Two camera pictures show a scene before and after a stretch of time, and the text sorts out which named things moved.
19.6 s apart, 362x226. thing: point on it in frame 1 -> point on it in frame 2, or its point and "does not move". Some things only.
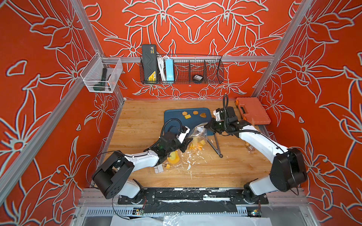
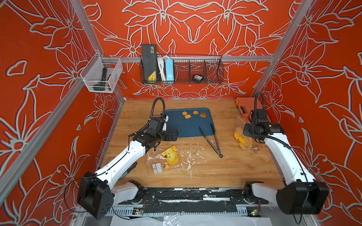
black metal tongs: x=217 y=150 does not move
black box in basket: x=149 y=62 does not move
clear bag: x=199 y=133 -> x=243 y=142
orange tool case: x=252 y=110 does not move
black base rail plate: x=191 y=200 does not move
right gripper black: x=211 y=125 -> x=245 y=128
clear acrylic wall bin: x=100 y=74 does not move
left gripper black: x=184 y=144 -> x=175 y=133
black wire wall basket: x=158 y=69 does not move
